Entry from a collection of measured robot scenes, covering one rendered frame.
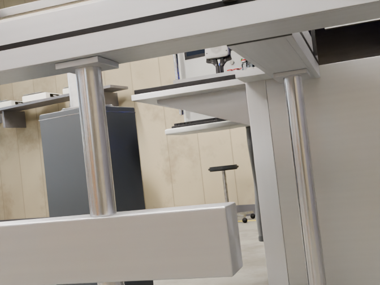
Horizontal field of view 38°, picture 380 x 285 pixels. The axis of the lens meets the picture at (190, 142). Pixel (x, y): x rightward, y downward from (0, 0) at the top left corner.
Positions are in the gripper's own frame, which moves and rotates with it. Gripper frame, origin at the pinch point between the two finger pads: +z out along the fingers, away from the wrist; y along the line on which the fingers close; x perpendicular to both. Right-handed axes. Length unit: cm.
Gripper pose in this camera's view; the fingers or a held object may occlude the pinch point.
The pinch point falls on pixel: (219, 71)
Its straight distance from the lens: 226.6
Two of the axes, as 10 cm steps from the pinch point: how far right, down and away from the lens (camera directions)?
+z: 0.9, 10.0, -0.3
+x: 3.0, 0.0, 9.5
